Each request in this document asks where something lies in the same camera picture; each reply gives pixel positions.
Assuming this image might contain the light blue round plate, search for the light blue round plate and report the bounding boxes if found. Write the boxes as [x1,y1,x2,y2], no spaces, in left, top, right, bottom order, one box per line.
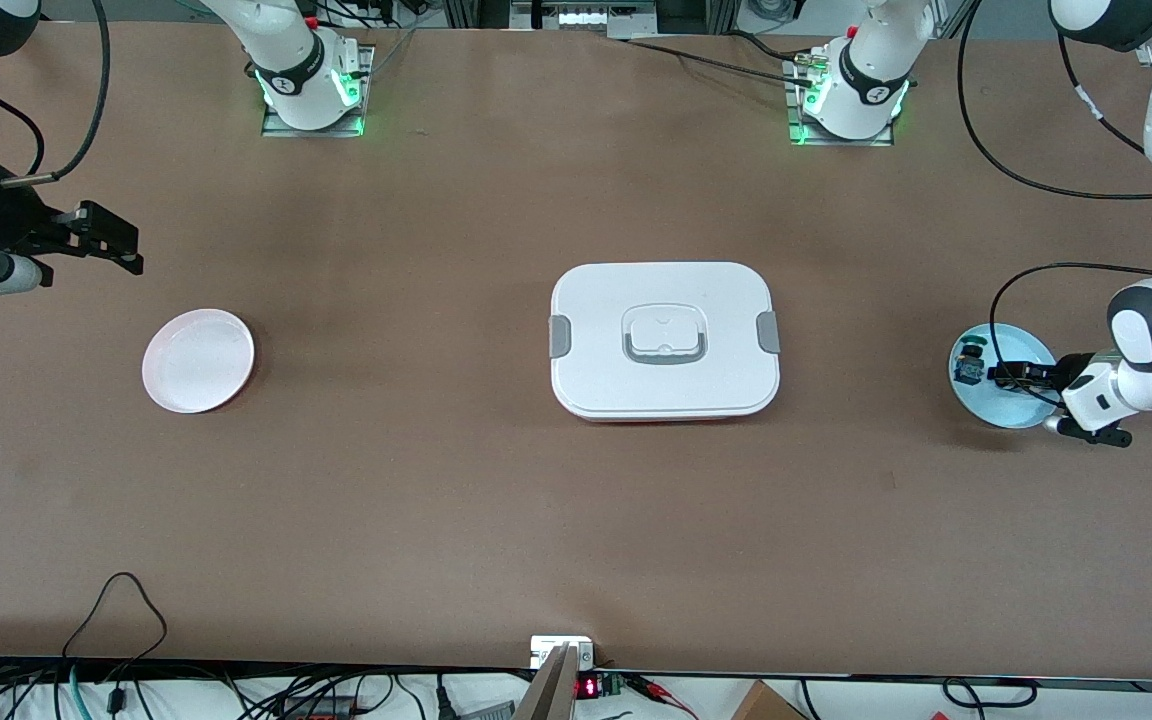
[948,322,1063,430]

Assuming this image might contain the pink round plate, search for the pink round plate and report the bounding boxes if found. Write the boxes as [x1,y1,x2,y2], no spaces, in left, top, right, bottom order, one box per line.
[142,308,256,415]

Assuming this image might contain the white lunch box grey clips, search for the white lunch box grey clips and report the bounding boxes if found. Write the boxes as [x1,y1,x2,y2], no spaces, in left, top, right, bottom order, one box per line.
[548,261,782,423]

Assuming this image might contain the brown cardboard box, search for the brown cardboard box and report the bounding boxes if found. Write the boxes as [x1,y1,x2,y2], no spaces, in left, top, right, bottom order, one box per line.
[730,679,809,720]

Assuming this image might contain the red black clip leads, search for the red black clip leads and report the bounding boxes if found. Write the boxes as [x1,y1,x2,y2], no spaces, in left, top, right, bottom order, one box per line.
[624,674,699,720]

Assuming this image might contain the white power strip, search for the white power strip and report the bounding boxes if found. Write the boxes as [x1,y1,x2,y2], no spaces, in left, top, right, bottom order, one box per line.
[510,0,660,32]

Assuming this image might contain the small white box device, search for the small white box device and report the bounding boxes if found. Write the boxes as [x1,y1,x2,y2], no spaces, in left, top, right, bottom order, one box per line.
[529,635,596,671]

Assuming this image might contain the grey aluminium bar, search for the grey aluminium bar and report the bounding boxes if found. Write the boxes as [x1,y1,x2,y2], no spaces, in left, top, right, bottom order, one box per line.
[513,644,580,720]

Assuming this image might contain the blue switch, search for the blue switch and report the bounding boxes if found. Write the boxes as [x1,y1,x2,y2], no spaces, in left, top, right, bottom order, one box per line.
[952,339,988,388]

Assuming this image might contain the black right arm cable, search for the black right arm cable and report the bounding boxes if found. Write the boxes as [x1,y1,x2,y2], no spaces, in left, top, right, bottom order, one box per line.
[0,0,113,191]

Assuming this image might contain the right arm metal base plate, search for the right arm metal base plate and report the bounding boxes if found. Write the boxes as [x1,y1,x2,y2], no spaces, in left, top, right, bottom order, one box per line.
[261,42,377,138]

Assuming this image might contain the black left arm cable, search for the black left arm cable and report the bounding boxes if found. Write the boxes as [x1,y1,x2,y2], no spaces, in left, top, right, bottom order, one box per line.
[958,0,1152,409]

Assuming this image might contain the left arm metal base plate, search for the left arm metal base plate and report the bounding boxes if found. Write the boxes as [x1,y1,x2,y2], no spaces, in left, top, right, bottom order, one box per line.
[786,50,899,148]

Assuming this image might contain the black coiled cable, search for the black coiled cable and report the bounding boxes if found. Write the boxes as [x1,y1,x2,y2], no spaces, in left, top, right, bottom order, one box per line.
[940,677,1039,713]

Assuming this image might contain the thin black looped cable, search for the thin black looped cable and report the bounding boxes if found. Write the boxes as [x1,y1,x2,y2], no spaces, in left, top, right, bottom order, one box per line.
[61,571,170,663]

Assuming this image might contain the black cable to arm base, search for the black cable to arm base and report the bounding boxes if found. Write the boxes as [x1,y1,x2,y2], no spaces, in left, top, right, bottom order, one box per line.
[624,36,819,87]

